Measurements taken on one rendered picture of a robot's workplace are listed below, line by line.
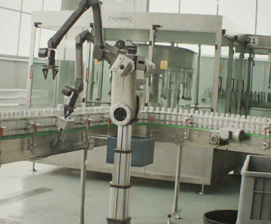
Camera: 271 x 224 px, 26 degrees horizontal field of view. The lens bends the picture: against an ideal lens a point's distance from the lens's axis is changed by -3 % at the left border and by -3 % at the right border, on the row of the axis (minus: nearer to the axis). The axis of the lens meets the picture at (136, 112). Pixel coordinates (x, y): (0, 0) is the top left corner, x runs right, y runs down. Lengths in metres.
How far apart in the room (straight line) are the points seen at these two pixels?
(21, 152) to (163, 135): 2.32
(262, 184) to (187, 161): 5.61
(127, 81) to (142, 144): 0.90
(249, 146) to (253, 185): 3.42
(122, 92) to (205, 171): 3.88
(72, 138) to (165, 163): 3.27
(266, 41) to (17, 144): 6.16
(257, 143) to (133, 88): 1.92
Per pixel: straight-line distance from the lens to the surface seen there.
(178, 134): 6.15
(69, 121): 4.46
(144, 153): 4.96
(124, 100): 4.15
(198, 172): 7.90
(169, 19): 8.00
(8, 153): 4.03
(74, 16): 4.18
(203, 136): 6.01
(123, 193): 4.26
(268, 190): 2.35
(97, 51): 4.05
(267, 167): 2.92
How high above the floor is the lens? 1.43
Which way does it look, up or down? 3 degrees down
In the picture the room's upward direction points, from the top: 4 degrees clockwise
